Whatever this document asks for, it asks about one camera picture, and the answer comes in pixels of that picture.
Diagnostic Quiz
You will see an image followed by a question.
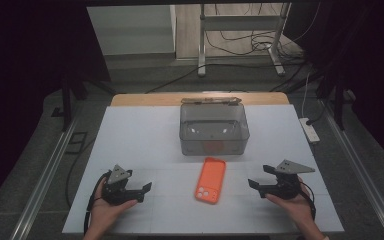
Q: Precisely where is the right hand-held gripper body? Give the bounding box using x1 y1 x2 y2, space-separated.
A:
263 159 316 201

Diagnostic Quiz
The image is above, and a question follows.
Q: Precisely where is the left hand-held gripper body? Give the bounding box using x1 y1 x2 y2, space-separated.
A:
101 164 146 206

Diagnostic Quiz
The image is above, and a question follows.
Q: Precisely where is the orange phone case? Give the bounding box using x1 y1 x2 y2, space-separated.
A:
194 156 227 205

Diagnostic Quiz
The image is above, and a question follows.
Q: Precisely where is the grey transparent storage box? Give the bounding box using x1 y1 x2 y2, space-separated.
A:
178 102 251 157

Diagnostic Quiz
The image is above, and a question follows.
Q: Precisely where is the person's right hand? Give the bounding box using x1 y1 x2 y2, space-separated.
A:
265 176 315 232

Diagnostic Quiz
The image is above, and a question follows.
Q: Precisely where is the person's left hand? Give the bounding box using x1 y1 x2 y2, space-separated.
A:
86 176 139 235

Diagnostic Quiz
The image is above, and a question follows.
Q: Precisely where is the white foam board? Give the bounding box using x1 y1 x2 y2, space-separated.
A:
61 104 345 235

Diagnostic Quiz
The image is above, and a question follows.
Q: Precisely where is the white power strip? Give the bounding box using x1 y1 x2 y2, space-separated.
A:
298 116 321 145

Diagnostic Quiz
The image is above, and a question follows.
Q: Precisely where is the wooden table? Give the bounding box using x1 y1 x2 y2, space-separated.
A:
110 92 291 107

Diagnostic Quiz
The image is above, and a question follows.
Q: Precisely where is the clear box lid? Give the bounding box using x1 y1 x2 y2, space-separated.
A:
180 96 243 107

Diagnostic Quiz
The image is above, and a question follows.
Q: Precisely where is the black stand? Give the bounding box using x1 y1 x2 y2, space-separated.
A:
315 78 358 131
50 73 116 132

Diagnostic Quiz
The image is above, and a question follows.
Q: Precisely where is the white cabinet panel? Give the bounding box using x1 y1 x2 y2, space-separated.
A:
86 4 177 57

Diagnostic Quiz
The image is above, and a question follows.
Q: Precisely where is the white metal stand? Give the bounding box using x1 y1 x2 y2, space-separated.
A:
197 2 292 78

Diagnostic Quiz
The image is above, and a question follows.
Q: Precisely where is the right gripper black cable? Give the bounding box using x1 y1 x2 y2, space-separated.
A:
298 181 317 222

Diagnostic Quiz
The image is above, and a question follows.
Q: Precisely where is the thin black floor cable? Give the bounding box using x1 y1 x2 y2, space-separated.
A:
65 137 97 208

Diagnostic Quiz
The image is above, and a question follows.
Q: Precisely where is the black plug cable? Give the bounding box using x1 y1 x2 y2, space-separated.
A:
305 98 331 127

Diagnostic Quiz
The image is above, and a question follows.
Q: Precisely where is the aluminium rail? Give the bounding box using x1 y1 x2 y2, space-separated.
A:
318 99 384 240
10 118 79 240

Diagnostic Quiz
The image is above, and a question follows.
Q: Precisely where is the white cable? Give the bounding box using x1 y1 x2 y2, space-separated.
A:
300 71 312 119

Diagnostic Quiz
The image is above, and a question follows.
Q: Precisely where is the long black floor cable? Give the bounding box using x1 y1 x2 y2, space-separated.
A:
144 62 309 95

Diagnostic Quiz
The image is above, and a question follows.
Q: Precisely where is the tangle of black floor cables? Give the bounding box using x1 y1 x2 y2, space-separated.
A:
204 3 309 63

